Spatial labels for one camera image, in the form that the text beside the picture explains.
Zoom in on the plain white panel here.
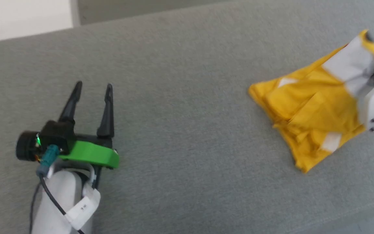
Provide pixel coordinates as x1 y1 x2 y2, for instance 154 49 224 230
0 0 74 41

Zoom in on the yellow cat-face t-shirt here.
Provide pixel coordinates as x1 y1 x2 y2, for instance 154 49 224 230
248 29 374 174

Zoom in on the thin black left cable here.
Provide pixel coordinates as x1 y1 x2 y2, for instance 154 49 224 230
30 175 87 234

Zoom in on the teal cable connector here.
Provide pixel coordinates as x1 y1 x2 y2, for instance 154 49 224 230
37 145 60 178

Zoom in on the white paper label tag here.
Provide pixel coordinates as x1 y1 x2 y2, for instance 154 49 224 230
64 187 101 230

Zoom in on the grey fabric sofa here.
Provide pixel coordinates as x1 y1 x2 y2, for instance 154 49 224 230
0 0 374 234

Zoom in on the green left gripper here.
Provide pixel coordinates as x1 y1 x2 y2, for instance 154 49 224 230
58 81 120 170

